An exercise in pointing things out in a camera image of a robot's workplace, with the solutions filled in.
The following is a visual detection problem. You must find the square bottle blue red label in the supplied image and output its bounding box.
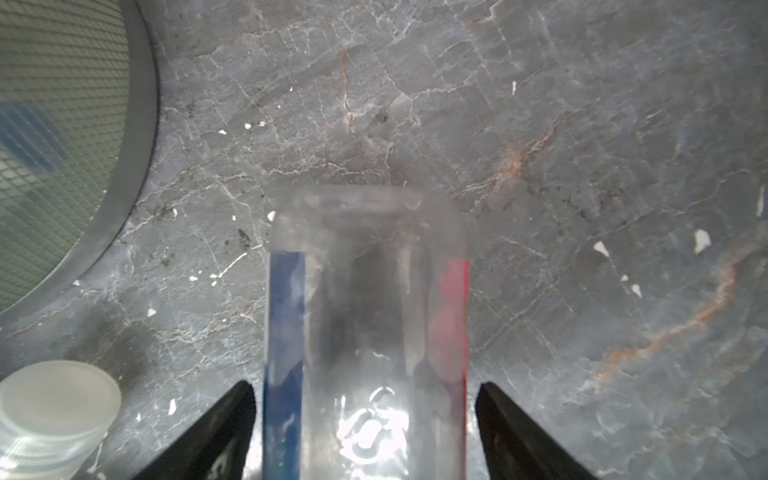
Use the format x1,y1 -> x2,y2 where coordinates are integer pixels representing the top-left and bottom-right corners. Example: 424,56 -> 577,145
262,186 -> 469,479

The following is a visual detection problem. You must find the white round bottle cap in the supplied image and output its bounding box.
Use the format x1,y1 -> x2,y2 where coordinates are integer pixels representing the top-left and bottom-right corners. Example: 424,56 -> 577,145
1,360 -> 121,479

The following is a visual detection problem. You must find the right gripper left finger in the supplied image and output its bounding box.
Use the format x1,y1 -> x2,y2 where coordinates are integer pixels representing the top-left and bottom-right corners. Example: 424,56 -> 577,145
134,381 -> 257,480

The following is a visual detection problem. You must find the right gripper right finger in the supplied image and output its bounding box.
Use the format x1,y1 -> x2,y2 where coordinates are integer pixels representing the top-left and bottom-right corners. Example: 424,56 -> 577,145
475,382 -> 596,480

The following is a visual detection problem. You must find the green bin with bag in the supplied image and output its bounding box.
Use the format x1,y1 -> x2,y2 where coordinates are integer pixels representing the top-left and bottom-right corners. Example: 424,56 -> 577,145
1,1 -> 159,321

